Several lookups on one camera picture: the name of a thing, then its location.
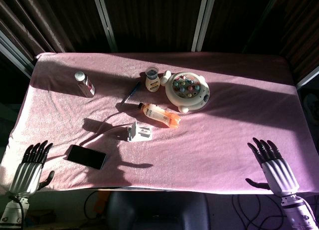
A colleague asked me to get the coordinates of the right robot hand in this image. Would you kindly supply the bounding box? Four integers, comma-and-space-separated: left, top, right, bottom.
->
245, 137, 300, 197

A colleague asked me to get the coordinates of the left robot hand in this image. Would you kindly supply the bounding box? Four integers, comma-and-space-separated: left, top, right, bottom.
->
7, 140, 55, 197

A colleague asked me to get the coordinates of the black smartphone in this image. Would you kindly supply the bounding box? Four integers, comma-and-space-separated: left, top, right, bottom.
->
66, 144, 108, 170

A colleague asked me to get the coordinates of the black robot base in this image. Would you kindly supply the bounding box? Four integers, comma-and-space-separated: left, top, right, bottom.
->
106, 191, 210, 230

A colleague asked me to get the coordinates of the white phone stand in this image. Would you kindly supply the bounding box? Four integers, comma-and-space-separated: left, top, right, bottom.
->
126, 121, 154, 143

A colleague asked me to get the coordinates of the pink tablecloth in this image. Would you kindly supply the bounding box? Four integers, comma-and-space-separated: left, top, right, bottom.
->
0, 51, 319, 195

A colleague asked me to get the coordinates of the dark red white-capped bottle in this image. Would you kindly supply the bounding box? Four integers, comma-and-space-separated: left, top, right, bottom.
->
74, 71, 96, 98

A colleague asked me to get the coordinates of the white fishing game toy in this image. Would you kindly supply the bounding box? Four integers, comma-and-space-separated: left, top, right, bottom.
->
159, 70, 210, 114

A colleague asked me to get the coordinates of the blue pen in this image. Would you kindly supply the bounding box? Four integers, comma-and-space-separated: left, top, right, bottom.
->
121, 81, 142, 105

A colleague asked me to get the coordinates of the orange drink bottle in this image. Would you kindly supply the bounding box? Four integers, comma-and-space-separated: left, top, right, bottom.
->
138, 102, 182, 129

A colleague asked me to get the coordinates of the cream sauce bottle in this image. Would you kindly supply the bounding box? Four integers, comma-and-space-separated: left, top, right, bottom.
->
145, 66, 160, 93

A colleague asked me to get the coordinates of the dark brown curtain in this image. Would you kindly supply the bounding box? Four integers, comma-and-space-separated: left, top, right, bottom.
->
0, 0, 319, 82

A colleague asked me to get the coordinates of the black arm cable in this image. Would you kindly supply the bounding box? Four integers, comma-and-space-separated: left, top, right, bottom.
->
8, 194, 25, 230

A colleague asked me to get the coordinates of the black floor cable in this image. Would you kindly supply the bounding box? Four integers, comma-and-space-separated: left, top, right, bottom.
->
231, 194, 287, 230
83, 190, 108, 222

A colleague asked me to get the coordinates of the white metal frame post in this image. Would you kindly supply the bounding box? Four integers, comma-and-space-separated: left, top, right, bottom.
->
91, 0, 118, 53
295, 65, 319, 90
0, 30, 35, 78
191, 0, 218, 52

